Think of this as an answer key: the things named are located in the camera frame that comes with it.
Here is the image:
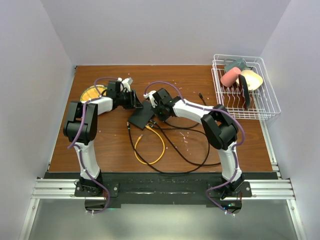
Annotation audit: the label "grey-green mug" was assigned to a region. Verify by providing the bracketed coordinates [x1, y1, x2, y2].
[224, 58, 248, 73]

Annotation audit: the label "yellow woven plate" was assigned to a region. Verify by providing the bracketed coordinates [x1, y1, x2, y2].
[79, 84, 107, 102]

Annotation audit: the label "long black ethernet cable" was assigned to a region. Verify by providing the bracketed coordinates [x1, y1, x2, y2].
[126, 122, 211, 175]

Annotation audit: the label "cream bowl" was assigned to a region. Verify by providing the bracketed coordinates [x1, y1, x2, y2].
[241, 69, 264, 91]

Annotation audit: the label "aluminium frame rail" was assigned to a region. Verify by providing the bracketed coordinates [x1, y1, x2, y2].
[18, 159, 307, 240]

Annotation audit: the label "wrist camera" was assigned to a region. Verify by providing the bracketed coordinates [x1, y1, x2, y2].
[143, 90, 158, 108]
[117, 77, 133, 92]

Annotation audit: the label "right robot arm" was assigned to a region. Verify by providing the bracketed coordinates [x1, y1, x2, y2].
[143, 88, 244, 197]

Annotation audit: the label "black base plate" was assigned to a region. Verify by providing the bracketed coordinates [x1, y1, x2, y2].
[74, 172, 252, 210]

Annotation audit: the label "yellow ethernet cable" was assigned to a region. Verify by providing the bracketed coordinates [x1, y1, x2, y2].
[134, 124, 166, 165]

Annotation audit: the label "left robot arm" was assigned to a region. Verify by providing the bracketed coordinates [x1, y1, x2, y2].
[63, 77, 143, 196]

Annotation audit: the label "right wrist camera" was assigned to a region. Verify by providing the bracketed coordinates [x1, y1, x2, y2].
[143, 90, 158, 108]

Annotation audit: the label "black network switch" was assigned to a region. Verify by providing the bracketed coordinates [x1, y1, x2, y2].
[128, 100, 155, 130]

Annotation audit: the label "white wire dish rack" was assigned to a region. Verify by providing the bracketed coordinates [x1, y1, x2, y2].
[212, 54, 281, 120]

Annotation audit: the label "dark brown plate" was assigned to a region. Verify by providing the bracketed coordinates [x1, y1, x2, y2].
[238, 74, 251, 109]

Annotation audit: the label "black cable teal plugs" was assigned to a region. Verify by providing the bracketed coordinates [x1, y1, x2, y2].
[148, 120, 221, 168]

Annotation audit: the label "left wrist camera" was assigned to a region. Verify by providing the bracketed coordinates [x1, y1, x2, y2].
[117, 77, 133, 92]

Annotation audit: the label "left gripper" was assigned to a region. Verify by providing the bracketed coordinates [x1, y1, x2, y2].
[117, 89, 143, 110]

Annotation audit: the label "pink cup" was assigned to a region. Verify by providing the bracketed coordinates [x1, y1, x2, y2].
[220, 67, 242, 88]

